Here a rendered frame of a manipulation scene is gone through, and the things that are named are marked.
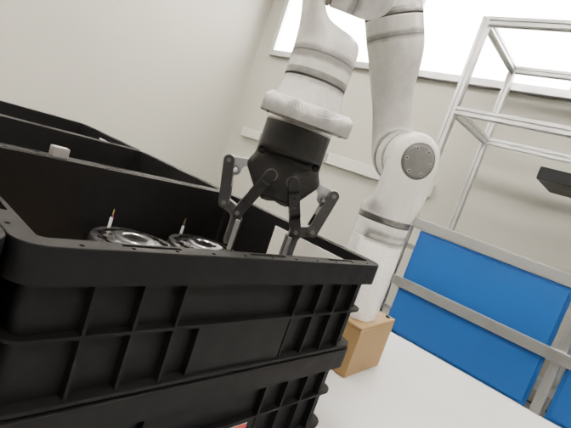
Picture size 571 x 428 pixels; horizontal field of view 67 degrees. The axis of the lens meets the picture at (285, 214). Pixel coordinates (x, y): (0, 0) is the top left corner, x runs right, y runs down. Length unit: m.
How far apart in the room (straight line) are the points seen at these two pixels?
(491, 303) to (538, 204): 1.04
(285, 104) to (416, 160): 0.35
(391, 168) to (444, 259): 1.63
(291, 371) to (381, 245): 0.33
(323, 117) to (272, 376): 0.26
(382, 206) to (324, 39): 0.34
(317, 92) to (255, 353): 0.27
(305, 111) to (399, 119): 0.39
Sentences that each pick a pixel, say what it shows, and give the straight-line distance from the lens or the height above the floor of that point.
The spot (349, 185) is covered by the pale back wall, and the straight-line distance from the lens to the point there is 3.60.
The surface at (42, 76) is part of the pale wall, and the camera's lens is 3.65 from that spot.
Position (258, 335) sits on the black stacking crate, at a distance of 0.41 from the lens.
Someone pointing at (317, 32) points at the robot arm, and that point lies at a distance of 0.48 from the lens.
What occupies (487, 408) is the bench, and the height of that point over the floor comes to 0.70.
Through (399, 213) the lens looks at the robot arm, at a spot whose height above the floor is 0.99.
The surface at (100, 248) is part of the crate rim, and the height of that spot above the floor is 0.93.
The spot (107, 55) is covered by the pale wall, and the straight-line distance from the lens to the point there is 3.82.
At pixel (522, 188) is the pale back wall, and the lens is 3.16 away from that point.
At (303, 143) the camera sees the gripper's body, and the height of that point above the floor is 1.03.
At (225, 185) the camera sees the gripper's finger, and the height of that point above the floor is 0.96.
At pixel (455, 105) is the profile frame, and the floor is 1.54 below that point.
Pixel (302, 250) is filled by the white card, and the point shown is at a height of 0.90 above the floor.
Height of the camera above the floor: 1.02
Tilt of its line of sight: 7 degrees down
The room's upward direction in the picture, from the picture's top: 19 degrees clockwise
